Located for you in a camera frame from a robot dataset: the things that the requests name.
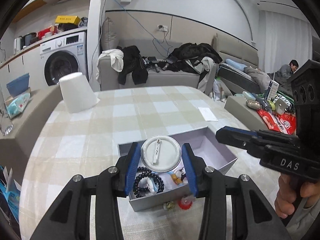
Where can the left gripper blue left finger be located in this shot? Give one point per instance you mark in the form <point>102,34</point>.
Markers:
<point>127,166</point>

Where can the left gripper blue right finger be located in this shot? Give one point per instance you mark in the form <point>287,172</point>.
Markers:
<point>194,167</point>

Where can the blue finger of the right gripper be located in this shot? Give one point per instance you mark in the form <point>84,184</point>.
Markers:
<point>238,142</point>
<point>236,132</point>

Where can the round white pin badge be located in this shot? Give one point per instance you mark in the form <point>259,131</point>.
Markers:
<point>161,153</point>

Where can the white cloth on sofa arm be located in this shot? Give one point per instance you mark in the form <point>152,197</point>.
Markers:
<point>116,58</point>

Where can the black clothes on sofa arm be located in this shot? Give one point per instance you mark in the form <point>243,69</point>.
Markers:
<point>133,63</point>

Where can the right hand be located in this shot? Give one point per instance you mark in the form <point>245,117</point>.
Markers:
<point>286,196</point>

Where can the grey Find X9 Pro box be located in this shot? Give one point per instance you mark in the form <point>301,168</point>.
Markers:
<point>204,145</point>

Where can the grey side bench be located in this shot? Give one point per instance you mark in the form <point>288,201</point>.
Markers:
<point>236,105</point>

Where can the red plastic bag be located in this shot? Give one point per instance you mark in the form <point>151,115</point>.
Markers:
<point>285,123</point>

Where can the cream flower hair clip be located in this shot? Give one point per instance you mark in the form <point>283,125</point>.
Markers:
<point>168,206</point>

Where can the grey sofa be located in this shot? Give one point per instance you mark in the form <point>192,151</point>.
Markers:
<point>181,31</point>

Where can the person in background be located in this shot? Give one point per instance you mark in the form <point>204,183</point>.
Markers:
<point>284,73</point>

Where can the white paper cup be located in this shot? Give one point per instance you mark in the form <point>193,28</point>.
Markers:
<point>76,92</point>

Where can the black jacket pile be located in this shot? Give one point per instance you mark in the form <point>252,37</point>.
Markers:
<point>189,56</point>

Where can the white washing machine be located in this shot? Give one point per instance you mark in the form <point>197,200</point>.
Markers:
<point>64,55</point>

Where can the grey cushion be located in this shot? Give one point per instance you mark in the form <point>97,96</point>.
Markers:
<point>109,38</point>

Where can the wet wipes pack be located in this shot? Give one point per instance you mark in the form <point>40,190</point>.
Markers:
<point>18,105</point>

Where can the clear plastic water bottle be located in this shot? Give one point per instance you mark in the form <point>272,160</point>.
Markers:
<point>5,121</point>

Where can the blue plastic basin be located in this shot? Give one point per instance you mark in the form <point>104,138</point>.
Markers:
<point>18,85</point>

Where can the yellow box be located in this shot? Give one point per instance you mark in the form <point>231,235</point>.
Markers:
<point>67,19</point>

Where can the light blue ring bangle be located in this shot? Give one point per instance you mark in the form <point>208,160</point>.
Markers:
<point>147,185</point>

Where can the wall power socket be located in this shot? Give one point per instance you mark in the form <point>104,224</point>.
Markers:
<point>162,28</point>

